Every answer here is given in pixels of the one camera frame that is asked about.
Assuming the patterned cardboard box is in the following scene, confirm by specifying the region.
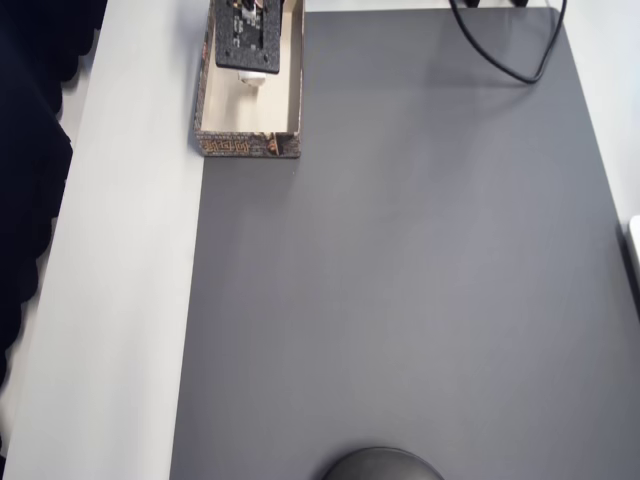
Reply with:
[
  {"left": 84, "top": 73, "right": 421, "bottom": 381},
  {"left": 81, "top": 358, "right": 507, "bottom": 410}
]
[{"left": 193, "top": 0, "right": 306, "bottom": 160}]

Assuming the gray desk mat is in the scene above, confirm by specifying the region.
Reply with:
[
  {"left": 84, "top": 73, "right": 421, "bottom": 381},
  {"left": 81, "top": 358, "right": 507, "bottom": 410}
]
[{"left": 167, "top": 7, "right": 640, "bottom": 480}]

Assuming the black round object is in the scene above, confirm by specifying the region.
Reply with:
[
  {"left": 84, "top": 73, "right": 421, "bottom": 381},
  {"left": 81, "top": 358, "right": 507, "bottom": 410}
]
[{"left": 322, "top": 446, "right": 445, "bottom": 480}]

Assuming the dark blue partition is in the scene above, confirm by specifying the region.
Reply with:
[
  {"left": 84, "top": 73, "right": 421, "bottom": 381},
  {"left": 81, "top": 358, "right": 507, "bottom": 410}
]
[{"left": 0, "top": 0, "right": 114, "bottom": 451}]

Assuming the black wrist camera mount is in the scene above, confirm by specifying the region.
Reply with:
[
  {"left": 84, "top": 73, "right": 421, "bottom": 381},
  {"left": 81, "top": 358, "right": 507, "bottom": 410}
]
[{"left": 213, "top": 0, "right": 283, "bottom": 77}]

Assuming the thick black camera cable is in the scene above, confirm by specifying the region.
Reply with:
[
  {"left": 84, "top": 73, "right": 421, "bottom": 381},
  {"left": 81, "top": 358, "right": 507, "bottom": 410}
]
[{"left": 448, "top": 0, "right": 570, "bottom": 85}]

